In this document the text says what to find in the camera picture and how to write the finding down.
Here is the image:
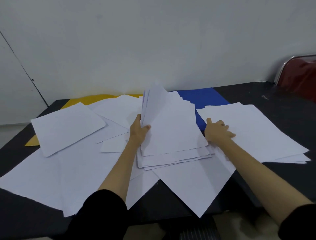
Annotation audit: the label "black sleeve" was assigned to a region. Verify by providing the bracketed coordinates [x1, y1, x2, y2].
[278, 203, 316, 240]
[66, 189, 129, 240]

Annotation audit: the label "blue paper folder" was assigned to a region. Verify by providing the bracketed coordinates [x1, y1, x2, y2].
[176, 87, 231, 131]

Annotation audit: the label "thick white paper bundle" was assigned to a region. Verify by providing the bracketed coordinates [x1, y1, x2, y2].
[137, 83, 215, 171]

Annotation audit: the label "black right sleeve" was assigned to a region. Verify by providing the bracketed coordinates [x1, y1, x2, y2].
[278, 203, 316, 240]

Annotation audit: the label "person's left hand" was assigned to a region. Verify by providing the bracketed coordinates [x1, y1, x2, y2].
[128, 114, 151, 147]

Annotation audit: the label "person's right hand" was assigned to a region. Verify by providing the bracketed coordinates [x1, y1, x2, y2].
[204, 118, 236, 146]

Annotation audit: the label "grey striped seat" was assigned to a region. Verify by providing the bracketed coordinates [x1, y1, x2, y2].
[178, 218, 221, 240]

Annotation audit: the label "person's left forearm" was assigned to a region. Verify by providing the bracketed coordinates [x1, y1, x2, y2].
[98, 141, 142, 202]

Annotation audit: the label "red chair with chrome frame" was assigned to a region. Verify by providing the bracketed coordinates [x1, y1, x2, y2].
[274, 54, 316, 103]

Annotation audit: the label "black left sleeve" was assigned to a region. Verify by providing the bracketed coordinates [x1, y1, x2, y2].
[66, 189, 129, 240]

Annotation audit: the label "scattered loose white paper sheets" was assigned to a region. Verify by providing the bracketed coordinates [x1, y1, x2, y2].
[0, 95, 237, 218]

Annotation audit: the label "person's right forearm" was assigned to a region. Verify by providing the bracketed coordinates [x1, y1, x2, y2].
[213, 138, 314, 226]

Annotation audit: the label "yellow paper folder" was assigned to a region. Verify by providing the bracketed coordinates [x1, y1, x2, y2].
[25, 94, 143, 147]

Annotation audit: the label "small pile of white sheets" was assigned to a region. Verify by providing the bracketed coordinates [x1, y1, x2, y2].
[196, 102, 311, 164]

